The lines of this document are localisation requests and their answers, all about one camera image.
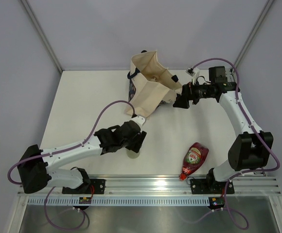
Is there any left aluminium frame post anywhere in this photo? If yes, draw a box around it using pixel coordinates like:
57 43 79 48
18 0 64 75

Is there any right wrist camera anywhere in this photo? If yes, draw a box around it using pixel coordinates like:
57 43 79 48
186 67 200 84

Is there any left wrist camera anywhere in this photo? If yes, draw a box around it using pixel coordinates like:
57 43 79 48
131 115 146 128

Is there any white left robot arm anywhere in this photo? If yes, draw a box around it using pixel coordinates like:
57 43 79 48
17 116 146 194

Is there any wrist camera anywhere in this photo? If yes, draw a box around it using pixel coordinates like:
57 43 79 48
131 115 146 128
186 67 200 84

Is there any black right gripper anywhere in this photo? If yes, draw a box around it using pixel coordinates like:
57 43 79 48
173 78 214 109

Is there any green bottle white cap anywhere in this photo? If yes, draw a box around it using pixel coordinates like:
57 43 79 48
127 150 140 159

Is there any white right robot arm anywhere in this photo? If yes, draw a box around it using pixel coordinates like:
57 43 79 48
173 66 274 193

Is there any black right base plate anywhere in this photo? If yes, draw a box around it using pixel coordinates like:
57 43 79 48
188 178 235 195

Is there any aluminium frame post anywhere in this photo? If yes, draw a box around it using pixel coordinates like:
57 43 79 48
234 0 276 68
18 0 64 75

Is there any right aluminium frame post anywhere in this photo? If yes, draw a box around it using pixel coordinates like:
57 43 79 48
234 0 276 68

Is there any aluminium mounting rail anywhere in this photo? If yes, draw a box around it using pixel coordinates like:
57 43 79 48
17 175 282 195

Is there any beige canvas tote bag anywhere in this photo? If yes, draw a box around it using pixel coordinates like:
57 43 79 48
125 50 182 117

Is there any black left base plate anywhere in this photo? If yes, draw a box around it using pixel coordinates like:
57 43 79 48
62 179 106 195

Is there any red Fairy dish soap bottle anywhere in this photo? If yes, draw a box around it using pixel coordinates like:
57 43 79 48
179 142 209 181

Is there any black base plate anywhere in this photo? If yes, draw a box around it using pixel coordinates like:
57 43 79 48
188 178 235 195
62 179 106 195

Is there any white slotted cable duct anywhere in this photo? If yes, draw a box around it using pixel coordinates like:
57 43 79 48
28 196 210 206

